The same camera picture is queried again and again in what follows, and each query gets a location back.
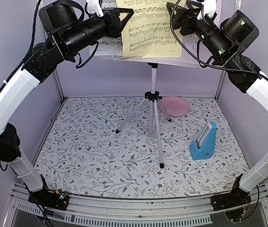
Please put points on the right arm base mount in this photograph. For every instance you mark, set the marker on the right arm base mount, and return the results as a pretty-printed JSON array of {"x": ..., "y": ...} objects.
[{"x": 231, "y": 200}]

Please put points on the blue metronome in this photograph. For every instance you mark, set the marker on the blue metronome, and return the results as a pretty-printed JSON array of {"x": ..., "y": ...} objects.
[{"x": 203, "y": 146}]

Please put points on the front aluminium rail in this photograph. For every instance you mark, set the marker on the front aluminium rail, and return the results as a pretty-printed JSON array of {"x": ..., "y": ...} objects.
[{"x": 91, "y": 211}]

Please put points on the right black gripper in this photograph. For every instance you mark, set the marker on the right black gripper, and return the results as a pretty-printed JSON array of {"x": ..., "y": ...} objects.
[{"x": 184, "y": 13}]

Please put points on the yellow sheet music page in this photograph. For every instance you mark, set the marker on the yellow sheet music page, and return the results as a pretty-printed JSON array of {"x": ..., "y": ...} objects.
[{"x": 148, "y": 34}]

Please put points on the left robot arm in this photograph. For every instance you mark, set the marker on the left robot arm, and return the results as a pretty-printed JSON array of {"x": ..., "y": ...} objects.
[{"x": 70, "y": 28}]

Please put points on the floral tablecloth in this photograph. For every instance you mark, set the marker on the floral tablecloth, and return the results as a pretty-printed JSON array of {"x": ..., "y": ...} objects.
[{"x": 83, "y": 155}]

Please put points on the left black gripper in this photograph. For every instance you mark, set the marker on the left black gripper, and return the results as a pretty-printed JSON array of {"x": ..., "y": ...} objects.
[{"x": 116, "y": 26}]

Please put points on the white sheet music page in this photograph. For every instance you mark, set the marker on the white sheet music page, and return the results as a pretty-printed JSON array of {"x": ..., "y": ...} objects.
[{"x": 109, "y": 46}]

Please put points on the white perforated music stand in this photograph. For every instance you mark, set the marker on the white perforated music stand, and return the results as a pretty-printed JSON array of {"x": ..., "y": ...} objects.
[{"x": 153, "y": 98}]

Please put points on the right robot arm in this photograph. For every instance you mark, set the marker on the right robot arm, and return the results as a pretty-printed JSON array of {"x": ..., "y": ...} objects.
[{"x": 226, "y": 44}]

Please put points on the pink plate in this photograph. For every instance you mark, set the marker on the pink plate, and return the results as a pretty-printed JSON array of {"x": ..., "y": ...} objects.
[{"x": 174, "y": 106}]

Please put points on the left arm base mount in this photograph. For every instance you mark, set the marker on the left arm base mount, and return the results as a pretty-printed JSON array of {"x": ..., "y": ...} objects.
[{"x": 57, "y": 200}]

